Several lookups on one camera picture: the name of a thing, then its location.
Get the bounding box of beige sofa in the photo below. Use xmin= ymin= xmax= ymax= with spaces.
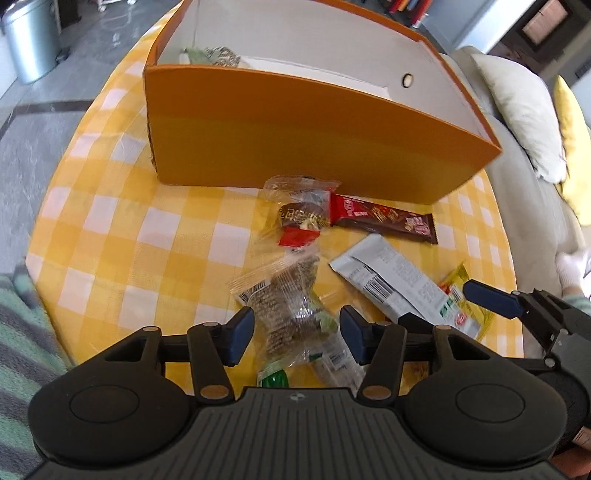
xmin=438 ymin=46 xmax=591 ymax=296

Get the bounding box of yellow snack packet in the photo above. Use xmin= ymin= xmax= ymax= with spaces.
xmin=438 ymin=261 xmax=497 ymax=342

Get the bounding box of metal trash can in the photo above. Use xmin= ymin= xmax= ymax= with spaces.
xmin=0 ymin=0 xmax=63 ymax=85

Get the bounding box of cream cushion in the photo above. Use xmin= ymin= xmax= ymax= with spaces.
xmin=471 ymin=53 xmax=568 ymax=183

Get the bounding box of bookshelf with books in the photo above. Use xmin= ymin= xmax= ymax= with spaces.
xmin=379 ymin=0 xmax=435 ymax=28

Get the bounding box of white labelled clear packet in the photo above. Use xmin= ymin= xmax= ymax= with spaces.
xmin=302 ymin=332 xmax=365 ymax=388

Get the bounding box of yellow cushion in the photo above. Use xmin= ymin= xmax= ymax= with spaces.
xmin=551 ymin=74 xmax=591 ymax=227

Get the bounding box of white silver snack packet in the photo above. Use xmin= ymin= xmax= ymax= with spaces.
xmin=329 ymin=233 xmax=451 ymax=326

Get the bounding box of red brown wafer bar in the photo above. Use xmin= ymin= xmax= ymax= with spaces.
xmin=329 ymin=193 xmax=437 ymax=245

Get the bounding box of green labelled clear packet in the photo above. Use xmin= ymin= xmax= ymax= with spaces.
xmin=256 ymin=357 xmax=291 ymax=388

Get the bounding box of yellow checkered tablecloth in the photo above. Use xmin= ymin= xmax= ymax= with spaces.
xmin=25 ymin=4 xmax=525 ymax=402

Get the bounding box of clear chocolate pie packet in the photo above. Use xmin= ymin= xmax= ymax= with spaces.
xmin=259 ymin=174 xmax=341 ymax=252

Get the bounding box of wooden cabinet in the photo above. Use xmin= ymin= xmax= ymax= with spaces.
xmin=496 ymin=0 xmax=591 ymax=61

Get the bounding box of orange cardboard box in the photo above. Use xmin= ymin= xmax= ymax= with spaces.
xmin=143 ymin=0 xmax=503 ymax=205

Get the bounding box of clear grain bar packet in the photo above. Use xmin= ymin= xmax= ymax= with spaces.
xmin=230 ymin=251 xmax=340 ymax=365

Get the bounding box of white fabric object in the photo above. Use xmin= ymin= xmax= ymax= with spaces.
xmin=555 ymin=250 xmax=591 ymax=296

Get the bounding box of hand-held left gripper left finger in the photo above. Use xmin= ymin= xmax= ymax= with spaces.
xmin=104 ymin=305 xmax=256 ymax=401

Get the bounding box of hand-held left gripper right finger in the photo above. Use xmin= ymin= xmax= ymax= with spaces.
xmin=339 ymin=305 xmax=495 ymax=402

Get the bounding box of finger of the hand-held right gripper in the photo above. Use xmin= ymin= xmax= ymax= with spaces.
xmin=398 ymin=313 xmax=435 ymax=334
xmin=462 ymin=278 xmax=525 ymax=320

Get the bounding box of green striped blanket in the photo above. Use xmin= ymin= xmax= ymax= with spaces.
xmin=0 ymin=265 xmax=75 ymax=480

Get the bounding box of small grain snack packet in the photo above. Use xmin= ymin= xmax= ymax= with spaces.
xmin=203 ymin=45 xmax=242 ymax=69

